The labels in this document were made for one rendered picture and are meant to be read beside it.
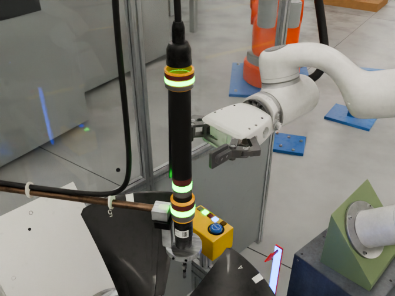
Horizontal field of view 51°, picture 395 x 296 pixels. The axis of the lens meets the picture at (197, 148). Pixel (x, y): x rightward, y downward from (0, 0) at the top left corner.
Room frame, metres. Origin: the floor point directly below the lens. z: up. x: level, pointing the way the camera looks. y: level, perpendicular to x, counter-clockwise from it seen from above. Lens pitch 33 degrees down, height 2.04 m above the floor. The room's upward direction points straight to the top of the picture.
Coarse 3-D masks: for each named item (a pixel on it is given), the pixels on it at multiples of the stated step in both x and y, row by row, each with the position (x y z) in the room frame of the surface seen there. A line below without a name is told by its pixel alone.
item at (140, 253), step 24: (144, 192) 0.72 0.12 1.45; (168, 192) 0.72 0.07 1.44; (96, 216) 0.68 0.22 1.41; (120, 216) 0.68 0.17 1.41; (144, 216) 0.68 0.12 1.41; (96, 240) 0.65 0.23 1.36; (120, 240) 0.65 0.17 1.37; (144, 240) 0.64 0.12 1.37; (120, 264) 0.62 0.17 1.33; (144, 264) 0.61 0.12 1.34; (168, 264) 0.61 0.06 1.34; (120, 288) 0.59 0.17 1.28; (144, 288) 0.58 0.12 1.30
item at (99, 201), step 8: (8, 192) 0.62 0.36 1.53; (16, 192) 0.61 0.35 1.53; (24, 192) 0.61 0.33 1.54; (32, 192) 0.61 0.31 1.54; (40, 192) 0.60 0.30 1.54; (48, 192) 0.60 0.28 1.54; (72, 200) 0.59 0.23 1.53; (80, 200) 0.59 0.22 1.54; (88, 200) 0.58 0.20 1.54; (96, 200) 0.58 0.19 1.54; (104, 200) 0.58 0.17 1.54; (112, 200) 0.58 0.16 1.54; (120, 200) 0.58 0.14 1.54; (128, 208) 0.57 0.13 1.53; (136, 208) 0.56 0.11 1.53; (144, 208) 0.56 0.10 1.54
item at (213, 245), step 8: (200, 216) 1.05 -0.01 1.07; (216, 216) 1.05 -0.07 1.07; (200, 224) 1.01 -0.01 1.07; (208, 224) 1.01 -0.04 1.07; (200, 232) 0.97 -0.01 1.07; (208, 232) 0.97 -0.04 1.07; (224, 232) 0.97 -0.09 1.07; (232, 232) 0.99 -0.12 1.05; (208, 240) 0.94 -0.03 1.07; (216, 240) 0.94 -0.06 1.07; (224, 240) 0.96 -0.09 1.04; (232, 240) 0.99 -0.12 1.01; (208, 248) 0.94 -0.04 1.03; (216, 248) 0.94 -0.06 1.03; (224, 248) 0.96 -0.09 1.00; (208, 256) 0.94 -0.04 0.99; (216, 256) 0.94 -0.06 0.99
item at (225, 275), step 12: (228, 252) 0.78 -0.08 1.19; (216, 264) 0.74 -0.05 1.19; (228, 264) 0.74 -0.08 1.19; (216, 276) 0.70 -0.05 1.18; (228, 276) 0.70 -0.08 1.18; (240, 276) 0.71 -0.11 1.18; (252, 276) 0.71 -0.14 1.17; (204, 288) 0.66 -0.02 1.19; (216, 288) 0.66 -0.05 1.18; (228, 288) 0.67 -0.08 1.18; (240, 288) 0.67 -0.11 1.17; (252, 288) 0.68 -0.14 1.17; (264, 288) 0.69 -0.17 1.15
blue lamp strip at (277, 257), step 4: (276, 248) 0.79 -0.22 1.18; (280, 252) 0.78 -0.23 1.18; (276, 256) 0.79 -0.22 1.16; (280, 256) 0.78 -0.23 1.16; (276, 260) 0.79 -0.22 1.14; (276, 264) 0.79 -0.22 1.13; (272, 268) 0.80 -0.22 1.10; (276, 268) 0.79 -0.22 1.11; (272, 272) 0.80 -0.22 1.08; (276, 272) 0.79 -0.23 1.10; (272, 276) 0.79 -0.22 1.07; (276, 276) 0.78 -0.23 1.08; (272, 280) 0.79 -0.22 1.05; (276, 280) 0.78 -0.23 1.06; (272, 284) 0.79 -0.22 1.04; (272, 288) 0.79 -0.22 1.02
